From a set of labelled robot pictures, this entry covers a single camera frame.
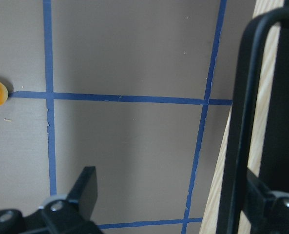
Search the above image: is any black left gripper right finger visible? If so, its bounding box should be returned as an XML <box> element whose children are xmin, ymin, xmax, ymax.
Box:
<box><xmin>242</xmin><ymin>170</ymin><xmax>289</xmax><ymax>234</ymax></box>

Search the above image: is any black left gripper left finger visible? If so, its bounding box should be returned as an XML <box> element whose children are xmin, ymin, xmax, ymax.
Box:
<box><xmin>0</xmin><ymin>166</ymin><xmax>101</xmax><ymax>234</ymax></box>

